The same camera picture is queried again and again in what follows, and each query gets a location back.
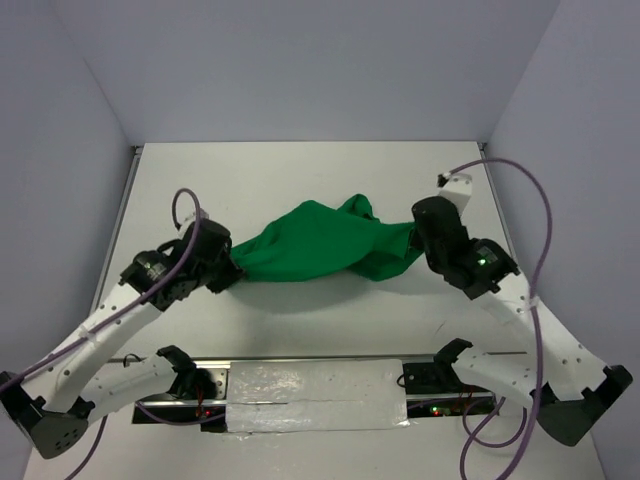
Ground silver tape patch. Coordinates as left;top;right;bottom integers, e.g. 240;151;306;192
226;359;409;433

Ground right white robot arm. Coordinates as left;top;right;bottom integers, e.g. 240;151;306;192
411;196;633;446

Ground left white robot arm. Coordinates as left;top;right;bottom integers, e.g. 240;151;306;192
1;219;244;459

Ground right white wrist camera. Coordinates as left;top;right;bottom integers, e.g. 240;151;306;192
437;172;473;215

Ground green t shirt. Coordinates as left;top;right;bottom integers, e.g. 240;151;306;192
231;194;423;283

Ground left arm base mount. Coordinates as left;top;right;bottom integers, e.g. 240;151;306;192
132;345;227;433

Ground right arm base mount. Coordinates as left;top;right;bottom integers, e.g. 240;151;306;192
396;339;497;419

